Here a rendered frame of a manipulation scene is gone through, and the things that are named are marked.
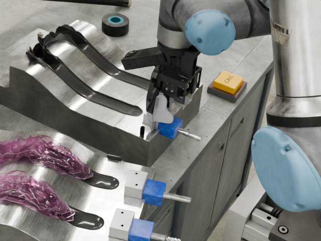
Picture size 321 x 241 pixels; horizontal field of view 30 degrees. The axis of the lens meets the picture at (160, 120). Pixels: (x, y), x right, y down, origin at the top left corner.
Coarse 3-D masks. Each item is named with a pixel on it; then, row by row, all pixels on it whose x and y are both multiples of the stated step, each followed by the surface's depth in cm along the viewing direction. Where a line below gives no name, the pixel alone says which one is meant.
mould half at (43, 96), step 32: (32, 32) 161; (96, 32) 151; (0, 64) 149; (32, 64) 137; (0, 96) 144; (32, 96) 138; (64, 96) 135; (128, 96) 139; (64, 128) 138; (96, 128) 133; (128, 128) 129; (128, 160) 133
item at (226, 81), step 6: (222, 72) 158; (228, 72) 158; (216, 78) 156; (222, 78) 156; (228, 78) 156; (234, 78) 156; (240, 78) 157; (216, 84) 155; (222, 84) 154; (228, 84) 154; (234, 84) 154; (240, 84) 157; (228, 90) 154; (234, 90) 154
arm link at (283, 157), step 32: (288, 0) 72; (320, 0) 71; (288, 32) 73; (320, 32) 72; (288, 64) 74; (320, 64) 72; (288, 96) 75; (320, 96) 73; (288, 128) 74; (320, 128) 72; (256, 160) 80; (288, 160) 72; (320, 160) 73; (288, 192) 75; (320, 192) 73
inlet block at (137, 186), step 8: (128, 176) 119; (136, 176) 119; (144, 176) 119; (128, 184) 117; (136, 184) 118; (144, 184) 118; (152, 184) 120; (160, 184) 120; (128, 192) 118; (136, 192) 117; (144, 192) 118; (152, 192) 118; (160, 192) 118; (152, 200) 118; (160, 200) 118; (176, 200) 119; (184, 200) 119
